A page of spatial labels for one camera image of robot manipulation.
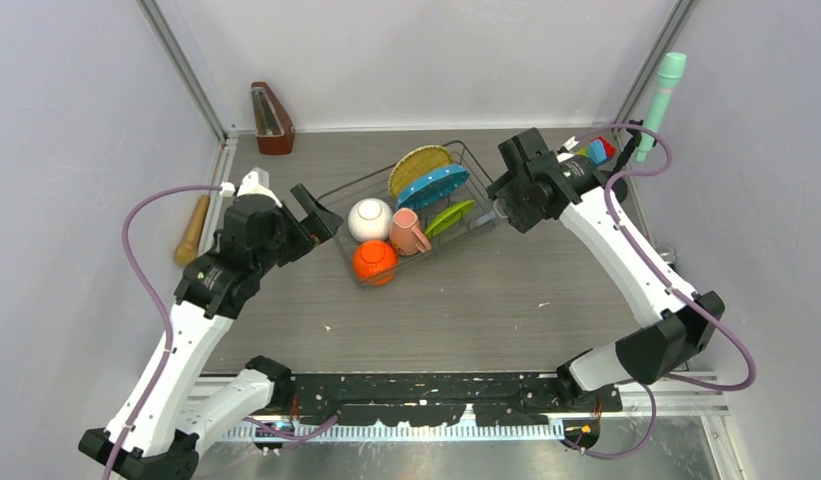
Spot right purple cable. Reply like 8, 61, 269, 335
562, 123, 758, 462

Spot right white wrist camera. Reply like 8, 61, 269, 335
556, 136, 579, 162

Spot green plate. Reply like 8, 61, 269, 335
425, 200, 476, 239

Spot yellow woven bamboo plate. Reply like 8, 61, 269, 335
387, 145, 453, 198

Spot mint green microphone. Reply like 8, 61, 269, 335
642, 52, 687, 132

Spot colourful toy blocks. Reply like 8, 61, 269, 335
576, 136, 617, 167

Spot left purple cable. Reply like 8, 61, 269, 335
99, 184, 342, 480

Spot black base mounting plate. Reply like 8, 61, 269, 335
256, 372, 622, 427

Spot pink ceramic mug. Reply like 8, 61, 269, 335
389, 208, 432, 256

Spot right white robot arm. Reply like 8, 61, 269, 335
487, 128, 725, 411

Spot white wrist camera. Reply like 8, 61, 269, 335
219, 167, 282, 207
556, 136, 579, 162

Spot white ribbed bowl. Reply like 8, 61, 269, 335
348, 198, 393, 242

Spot purple cable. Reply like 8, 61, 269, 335
562, 123, 758, 462
99, 184, 342, 480

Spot black wire dish rack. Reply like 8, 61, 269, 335
318, 140, 497, 287

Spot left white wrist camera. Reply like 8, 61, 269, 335
219, 167, 282, 207

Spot wooden rolling pin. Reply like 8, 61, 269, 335
173, 194, 210, 266

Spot grey ceramic mug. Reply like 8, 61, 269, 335
492, 201, 507, 220

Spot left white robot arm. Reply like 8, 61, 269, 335
78, 182, 343, 479

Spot orange bowl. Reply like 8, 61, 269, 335
352, 240, 399, 286

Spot brown wooden metronome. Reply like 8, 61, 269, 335
250, 81, 296, 156

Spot blue polka dot plate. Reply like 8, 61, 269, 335
396, 164, 470, 211

